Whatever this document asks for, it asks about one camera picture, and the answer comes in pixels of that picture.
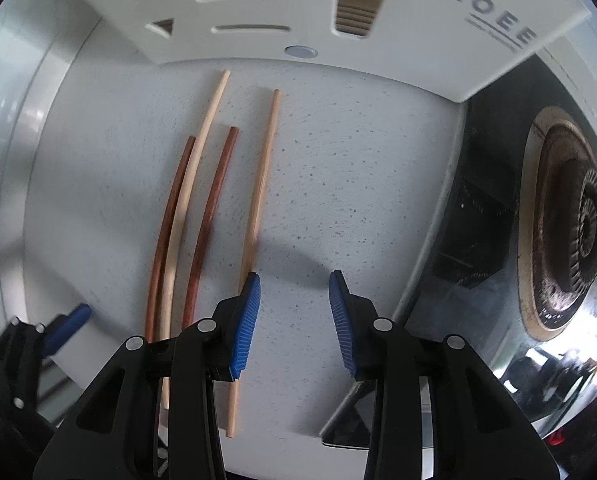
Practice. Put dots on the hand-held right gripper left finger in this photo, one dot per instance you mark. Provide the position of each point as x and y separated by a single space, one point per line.
246 325

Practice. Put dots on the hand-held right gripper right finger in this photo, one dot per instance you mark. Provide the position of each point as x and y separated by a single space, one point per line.
341 320

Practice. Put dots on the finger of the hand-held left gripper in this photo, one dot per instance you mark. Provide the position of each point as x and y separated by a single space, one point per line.
68 324
18 390

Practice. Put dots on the light wooden chopstick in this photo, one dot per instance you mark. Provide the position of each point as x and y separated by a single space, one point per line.
264 170
177 235

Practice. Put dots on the dark brown chopstick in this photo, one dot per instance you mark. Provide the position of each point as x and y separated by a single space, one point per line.
211 210
171 220

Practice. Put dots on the white utensil holder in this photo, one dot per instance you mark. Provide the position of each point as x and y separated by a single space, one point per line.
258 10

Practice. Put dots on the black glass gas stove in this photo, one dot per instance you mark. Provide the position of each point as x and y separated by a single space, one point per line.
478 220

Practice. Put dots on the gas stove burner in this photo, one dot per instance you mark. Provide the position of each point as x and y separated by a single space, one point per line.
578 230

